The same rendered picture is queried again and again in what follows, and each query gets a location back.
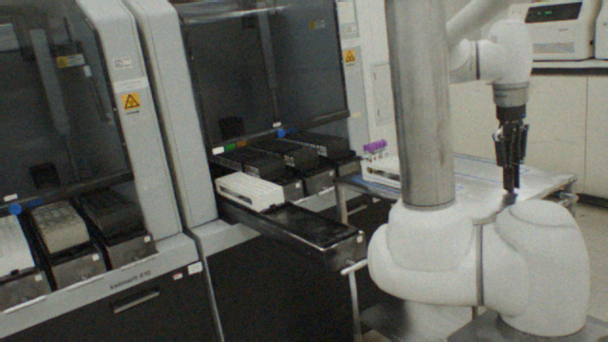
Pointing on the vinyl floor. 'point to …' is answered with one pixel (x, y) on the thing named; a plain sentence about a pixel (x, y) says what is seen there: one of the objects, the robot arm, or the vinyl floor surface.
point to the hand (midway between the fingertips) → (511, 177)
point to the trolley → (380, 313)
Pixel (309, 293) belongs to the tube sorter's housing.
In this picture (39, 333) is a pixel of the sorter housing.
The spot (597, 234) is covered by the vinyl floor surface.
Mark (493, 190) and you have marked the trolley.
